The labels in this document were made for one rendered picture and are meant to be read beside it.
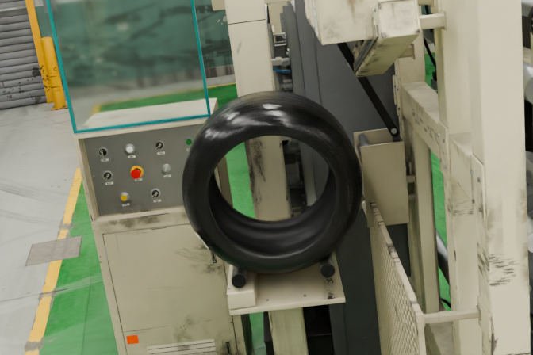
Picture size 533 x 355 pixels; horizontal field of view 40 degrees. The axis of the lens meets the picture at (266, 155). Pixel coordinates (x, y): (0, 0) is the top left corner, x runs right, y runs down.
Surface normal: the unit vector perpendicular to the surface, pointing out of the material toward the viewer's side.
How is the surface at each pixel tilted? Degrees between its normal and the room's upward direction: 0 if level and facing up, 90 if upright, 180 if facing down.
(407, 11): 72
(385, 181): 90
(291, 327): 90
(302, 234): 39
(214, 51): 90
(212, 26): 90
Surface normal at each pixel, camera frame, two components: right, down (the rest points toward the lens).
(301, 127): 0.07, 0.11
